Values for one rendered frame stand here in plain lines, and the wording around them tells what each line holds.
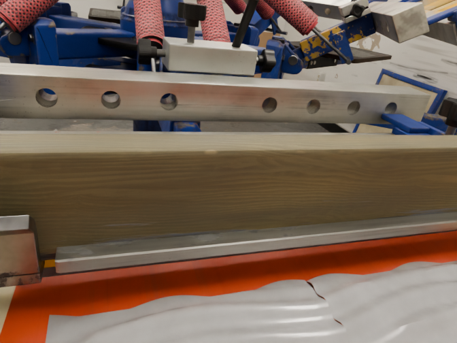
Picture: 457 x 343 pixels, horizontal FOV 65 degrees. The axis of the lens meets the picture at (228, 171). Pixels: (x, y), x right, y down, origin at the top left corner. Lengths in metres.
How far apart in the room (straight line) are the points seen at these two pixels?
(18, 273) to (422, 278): 0.29
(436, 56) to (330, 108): 2.40
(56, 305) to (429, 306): 0.26
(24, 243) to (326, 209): 0.20
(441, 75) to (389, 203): 2.57
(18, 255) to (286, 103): 0.38
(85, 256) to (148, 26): 0.50
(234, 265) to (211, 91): 0.24
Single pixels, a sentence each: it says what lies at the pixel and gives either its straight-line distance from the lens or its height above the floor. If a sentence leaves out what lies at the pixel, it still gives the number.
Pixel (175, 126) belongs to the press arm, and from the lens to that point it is 0.67.
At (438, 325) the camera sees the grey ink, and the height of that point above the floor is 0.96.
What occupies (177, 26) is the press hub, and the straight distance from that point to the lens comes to 1.00.
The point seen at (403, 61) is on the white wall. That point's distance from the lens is 3.13.
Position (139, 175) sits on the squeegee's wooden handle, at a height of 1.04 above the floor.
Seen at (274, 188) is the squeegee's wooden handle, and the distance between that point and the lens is 0.25.
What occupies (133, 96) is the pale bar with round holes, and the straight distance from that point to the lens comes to 0.45.
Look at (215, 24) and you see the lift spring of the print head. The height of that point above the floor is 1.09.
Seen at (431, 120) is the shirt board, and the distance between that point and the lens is 1.05.
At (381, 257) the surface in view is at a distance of 0.35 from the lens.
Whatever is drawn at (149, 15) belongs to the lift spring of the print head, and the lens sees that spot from 0.70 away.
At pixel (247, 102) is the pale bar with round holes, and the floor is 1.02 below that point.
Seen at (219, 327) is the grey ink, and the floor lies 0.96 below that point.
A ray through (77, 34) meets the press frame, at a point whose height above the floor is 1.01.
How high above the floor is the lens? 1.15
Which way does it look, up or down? 27 degrees down
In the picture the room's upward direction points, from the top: 8 degrees clockwise
